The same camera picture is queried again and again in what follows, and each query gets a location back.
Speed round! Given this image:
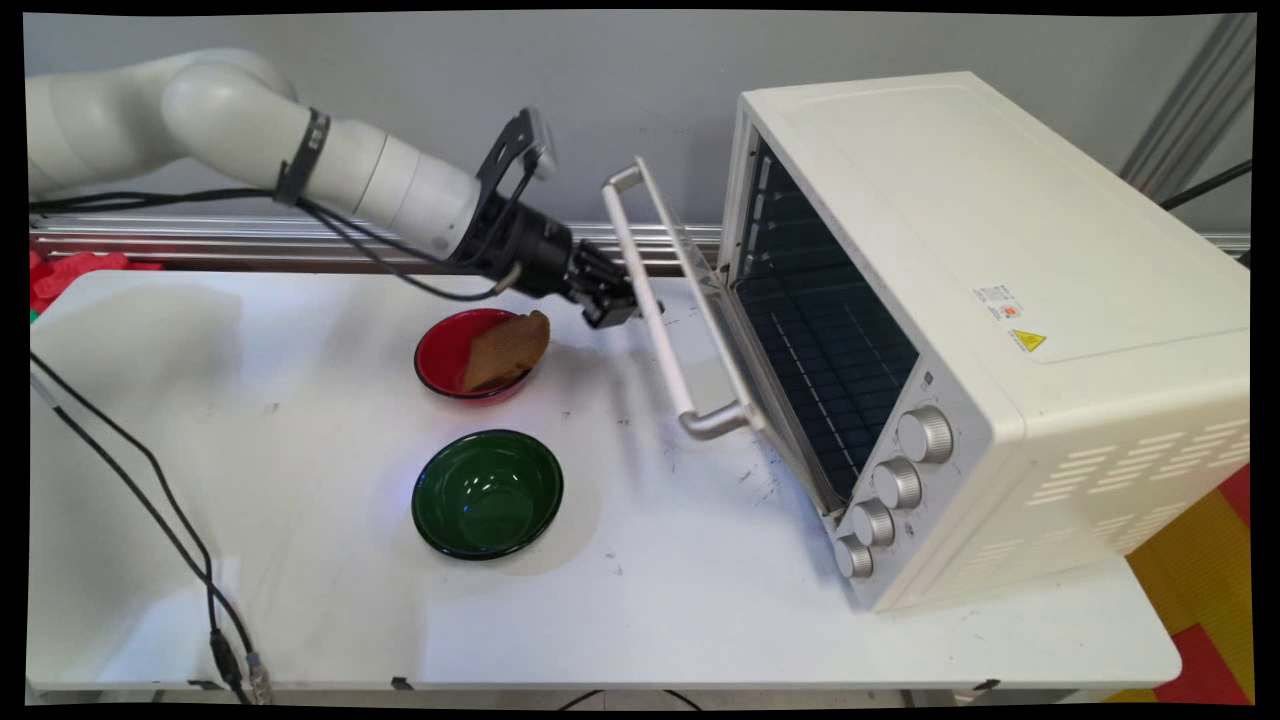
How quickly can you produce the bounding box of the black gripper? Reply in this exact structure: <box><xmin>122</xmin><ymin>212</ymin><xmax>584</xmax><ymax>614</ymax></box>
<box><xmin>468</xmin><ymin>195</ymin><xmax>643</xmax><ymax>331</ymax></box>

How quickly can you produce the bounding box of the glass oven door with handle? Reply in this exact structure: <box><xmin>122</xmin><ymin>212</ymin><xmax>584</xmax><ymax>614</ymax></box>
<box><xmin>601</xmin><ymin>155</ymin><xmax>853</xmax><ymax>517</ymax></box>

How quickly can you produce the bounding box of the brown toast bread slice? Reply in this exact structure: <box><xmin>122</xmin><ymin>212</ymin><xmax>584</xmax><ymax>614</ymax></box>
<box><xmin>462</xmin><ymin>310</ymin><xmax>552</xmax><ymax>394</ymax></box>

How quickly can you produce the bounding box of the red bowl with black rim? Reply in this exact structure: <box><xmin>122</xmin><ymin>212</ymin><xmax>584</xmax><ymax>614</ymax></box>
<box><xmin>414</xmin><ymin>308</ymin><xmax>546</xmax><ymax>403</ymax></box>

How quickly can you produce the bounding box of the green bowl with black rim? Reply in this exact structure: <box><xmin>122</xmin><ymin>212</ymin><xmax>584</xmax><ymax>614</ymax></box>
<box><xmin>411</xmin><ymin>429</ymin><xmax>565</xmax><ymax>561</ymax></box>

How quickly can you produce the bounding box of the silver oven knob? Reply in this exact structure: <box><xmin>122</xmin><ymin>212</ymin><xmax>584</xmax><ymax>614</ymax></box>
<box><xmin>833</xmin><ymin>534</ymin><xmax>875</xmax><ymax>581</ymax></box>
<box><xmin>849</xmin><ymin>497</ymin><xmax>897</xmax><ymax>548</ymax></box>
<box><xmin>872</xmin><ymin>457</ymin><xmax>924</xmax><ymax>511</ymax></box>
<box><xmin>897</xmin><ymin>405</ymin><xmax>955</xmax><ymax>465</ymax></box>

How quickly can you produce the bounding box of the cream white toaster oven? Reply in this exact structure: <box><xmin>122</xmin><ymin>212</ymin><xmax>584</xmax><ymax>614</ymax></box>
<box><xmin>718</xmin><ymin>70</ymin><xmax>1252</xmax><ymax>613</ymax></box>

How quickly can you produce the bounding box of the red plastic object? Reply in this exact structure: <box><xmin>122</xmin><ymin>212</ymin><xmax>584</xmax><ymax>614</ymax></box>
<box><xmin>30</xmin><ymin>250</ymin><xmax>163</xmax><ymax>317</ymax></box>

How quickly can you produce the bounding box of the yellow foam floor tile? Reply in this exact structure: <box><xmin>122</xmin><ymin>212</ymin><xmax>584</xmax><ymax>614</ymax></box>
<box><xmin>1104</xmin><ymin>488</ymin><xmax>1254</xmax><ymax>703</ymax></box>

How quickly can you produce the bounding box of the red foam floor tile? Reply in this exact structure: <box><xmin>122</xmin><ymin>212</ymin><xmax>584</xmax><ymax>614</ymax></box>
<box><xmin>1153</xmin><ymin>624</ymin><xmax>1253</xmax><ymax>705</ymax></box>

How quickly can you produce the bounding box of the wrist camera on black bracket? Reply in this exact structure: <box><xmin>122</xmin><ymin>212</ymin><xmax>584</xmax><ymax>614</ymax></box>
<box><xmin>475</xmin><ymin>107</ymin><xmax>558</xmax><ymax>206</ymax></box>

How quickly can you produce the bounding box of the metal wire oven rack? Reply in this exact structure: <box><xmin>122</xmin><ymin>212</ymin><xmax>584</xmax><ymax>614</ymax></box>
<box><xmin>738</xmin><ymin>268</ymin><xmax>920</xmax><ymax>501</ymax></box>

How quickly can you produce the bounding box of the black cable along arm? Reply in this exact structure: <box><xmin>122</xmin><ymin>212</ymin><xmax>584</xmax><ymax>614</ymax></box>
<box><xmin>30</xmin><ymin>185</ymin><xmax>526</xmax><ymax>303</ymax></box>

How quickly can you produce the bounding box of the black strap on arm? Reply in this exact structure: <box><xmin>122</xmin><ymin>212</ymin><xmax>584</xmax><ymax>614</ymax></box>
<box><xmin>274</xmin><ymin>107</ymin><xmax>332</xmax><ymax>207</ymax></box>

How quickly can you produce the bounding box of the aluminium rail behind table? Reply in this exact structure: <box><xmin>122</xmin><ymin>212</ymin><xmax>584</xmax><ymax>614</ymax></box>
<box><xmin>30</xmin><ymin>214</ymin><xmax>1251</xmax><ymax>277</ymax></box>

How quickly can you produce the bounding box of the black cable under table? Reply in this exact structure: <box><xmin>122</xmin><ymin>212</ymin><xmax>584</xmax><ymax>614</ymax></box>
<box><xmin>555</xmin><ymin>688</ymin><xmax>703</xmax><ymax>712</ymax></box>

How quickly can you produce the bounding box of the black cable with connector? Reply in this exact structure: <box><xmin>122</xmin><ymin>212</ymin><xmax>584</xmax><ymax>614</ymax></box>
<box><xmin>30</xmin><ymin>370</ymin><xmax>249</xmax><ymax>704</ymax></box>
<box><xmin>30</xmin><ymin>350</ymin><xmax>274</xmax><ymax>701</ymax></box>

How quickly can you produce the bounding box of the black cable behind oven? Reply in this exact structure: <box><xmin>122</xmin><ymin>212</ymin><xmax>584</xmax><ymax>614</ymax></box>
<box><xmin>1159</xmin><ymin>158</ymin><xmax>1254</xmax><ymax>212</ymax></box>

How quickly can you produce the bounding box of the aluminium frame profile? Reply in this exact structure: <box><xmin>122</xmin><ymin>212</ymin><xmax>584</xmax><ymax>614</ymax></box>
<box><xmin>1119</xmin><ymin>14</ymin><xmax>1257</xmax><ymax>197</ymax></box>

